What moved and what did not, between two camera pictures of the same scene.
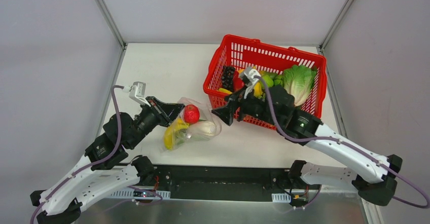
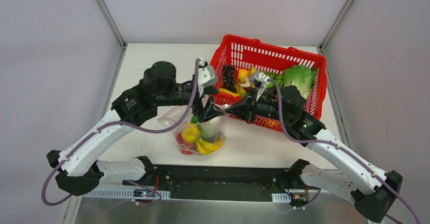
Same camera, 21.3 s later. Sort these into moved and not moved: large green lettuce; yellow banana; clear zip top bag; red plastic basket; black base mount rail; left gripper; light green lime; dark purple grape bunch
Moved: yellow banana; left gripper; clear zip top bag
Not moved: large green lettuce; dark purple grape bunch; light green lime; red plastic basket; black base mount rail
